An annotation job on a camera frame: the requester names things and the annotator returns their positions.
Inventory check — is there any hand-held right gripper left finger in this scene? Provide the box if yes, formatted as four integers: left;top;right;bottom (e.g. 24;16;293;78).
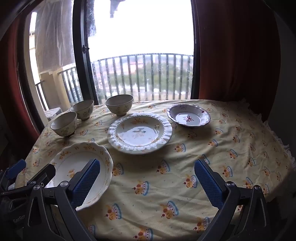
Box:
26;159;101;241

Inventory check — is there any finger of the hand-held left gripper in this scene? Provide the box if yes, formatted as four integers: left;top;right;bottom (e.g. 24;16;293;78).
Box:
0;159;27;187
23;163;56;189

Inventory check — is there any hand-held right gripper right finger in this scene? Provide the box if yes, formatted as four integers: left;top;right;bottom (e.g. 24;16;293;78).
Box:
194;159;272;241

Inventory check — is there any scalloped yellow flower plate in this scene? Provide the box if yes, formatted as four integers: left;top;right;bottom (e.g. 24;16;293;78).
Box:
44;142;114;211

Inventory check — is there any cream floral bowl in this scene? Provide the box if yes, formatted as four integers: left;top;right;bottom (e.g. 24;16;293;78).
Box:
70;100;94;120
50;112;78;137
105;94;134;116

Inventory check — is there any red rimmed floral plate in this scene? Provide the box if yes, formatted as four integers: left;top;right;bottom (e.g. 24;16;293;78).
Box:
166;103;211;127

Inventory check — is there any large ruffled rim plate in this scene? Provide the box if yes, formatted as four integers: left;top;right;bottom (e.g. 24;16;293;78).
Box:
107;112;173;155

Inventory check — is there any yellow printed tablecloth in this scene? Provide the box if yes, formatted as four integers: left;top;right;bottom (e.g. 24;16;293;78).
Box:
23;98;296;241

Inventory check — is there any red curtain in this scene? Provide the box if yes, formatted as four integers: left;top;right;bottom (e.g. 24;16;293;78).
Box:
192;0;281;121
0;19;41;163

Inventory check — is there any short balcony railing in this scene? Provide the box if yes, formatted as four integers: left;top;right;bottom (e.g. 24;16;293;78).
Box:
35;66;82;110

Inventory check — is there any long balcony railing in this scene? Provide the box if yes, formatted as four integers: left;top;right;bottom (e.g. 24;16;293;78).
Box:
91;53;194;102

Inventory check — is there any white translucent hanging sheet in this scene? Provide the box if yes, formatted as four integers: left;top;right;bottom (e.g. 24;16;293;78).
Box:
35;0;76;75

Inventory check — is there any dark hanging garment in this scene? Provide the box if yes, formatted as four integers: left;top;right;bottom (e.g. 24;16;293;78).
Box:
109;0;127;18

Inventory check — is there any black window frame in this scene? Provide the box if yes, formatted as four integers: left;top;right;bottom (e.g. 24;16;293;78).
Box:
17;0;200;132

